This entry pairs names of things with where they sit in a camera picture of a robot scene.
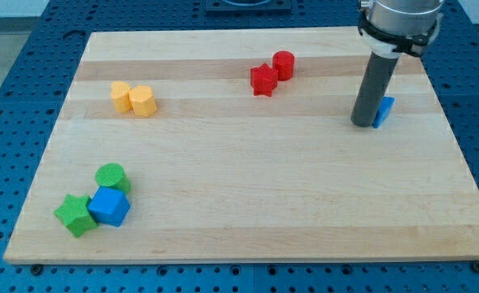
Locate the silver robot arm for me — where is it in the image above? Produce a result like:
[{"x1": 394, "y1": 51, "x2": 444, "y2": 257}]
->
[{"x1": 358, "y1": 0, "x2": 445, "y2": 59}]

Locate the blue cube block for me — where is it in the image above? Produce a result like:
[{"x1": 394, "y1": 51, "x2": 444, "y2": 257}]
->
[{"x1": 87, "y1": 186, "x2": 131, "y2": 227}]

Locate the blue triangle block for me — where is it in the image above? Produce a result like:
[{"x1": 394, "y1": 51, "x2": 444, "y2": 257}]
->
[{"x1": 372, "y1": 96, "x2": 395, "y2": 129}]

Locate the light wooden board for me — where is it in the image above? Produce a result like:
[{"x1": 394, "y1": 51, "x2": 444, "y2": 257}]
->
[{"x1": 4, "y1": 27, "x2": 479, "y2": 265}]

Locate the red star block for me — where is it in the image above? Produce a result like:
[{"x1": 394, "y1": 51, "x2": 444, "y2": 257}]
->
[{"x1": 250, "y1": 63, "x2": 278, "y2": 97}]

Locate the red cylinder block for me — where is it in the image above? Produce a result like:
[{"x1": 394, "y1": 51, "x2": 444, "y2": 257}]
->
[{"x1": 272, "y1": 50, "x2": 295, "y2": 81}]

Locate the yellow hexagon block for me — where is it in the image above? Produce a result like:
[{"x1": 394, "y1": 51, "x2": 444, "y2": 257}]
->
[{"x1": 128, "y1": 85, "x2": 158, "y2": 116}]

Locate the yellow heart block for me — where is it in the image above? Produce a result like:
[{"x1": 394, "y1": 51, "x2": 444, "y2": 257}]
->
[{"x1": 110, "y1": 81, "x2": 132, "y2": 113}]

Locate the green cylinder block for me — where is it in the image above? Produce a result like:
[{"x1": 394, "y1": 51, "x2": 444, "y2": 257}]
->
[{"x1": 94, "y1": 163, "x2": 131, "y2": 195}]

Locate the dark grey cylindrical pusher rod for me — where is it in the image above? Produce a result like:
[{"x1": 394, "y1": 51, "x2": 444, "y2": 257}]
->
[{"x1": 351, "y1": 53, "x2": 398, "y2": 127}]

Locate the green star block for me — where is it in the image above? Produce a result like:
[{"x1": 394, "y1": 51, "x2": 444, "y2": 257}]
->
[{"x1": 54, "y1": 194, "x2": 98, "y2": 238}]

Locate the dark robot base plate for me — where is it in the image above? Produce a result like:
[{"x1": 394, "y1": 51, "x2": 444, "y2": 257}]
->
[{"x1": 204, "y1": 0, "x2": 292, "y2": 12}]

